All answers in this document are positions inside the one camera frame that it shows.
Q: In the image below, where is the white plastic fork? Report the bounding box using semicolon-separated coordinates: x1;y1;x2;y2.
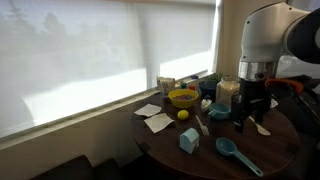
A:
195;115;210;136

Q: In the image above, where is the red toy block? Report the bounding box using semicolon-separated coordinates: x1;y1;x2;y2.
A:
189;85;196;91

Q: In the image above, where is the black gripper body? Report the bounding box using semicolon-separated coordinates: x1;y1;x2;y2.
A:
231;78;271;122

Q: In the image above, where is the white plastic spoon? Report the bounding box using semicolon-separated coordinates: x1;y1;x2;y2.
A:
249;116;271;136

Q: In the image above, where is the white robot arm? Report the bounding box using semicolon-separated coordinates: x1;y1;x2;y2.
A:
231;3;320;132

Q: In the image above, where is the green toy block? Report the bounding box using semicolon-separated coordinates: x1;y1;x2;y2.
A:
180;83;187;89

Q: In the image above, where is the patterned paper cup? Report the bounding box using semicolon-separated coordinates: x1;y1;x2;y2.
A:
157;77;175;97

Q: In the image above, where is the glass jar with white powder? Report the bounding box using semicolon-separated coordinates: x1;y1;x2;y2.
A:
216;77;240;106

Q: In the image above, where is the small blue house box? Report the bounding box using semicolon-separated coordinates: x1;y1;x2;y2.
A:
179;128;199;154

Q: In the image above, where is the yellow lemon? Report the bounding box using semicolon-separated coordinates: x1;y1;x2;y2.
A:
177;110;189;120

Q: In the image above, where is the white paper napkin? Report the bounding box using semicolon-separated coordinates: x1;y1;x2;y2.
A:
144;113;173;133
135;104;161;117

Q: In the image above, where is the yellow bowl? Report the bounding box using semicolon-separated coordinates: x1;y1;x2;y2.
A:
168;89;199;109

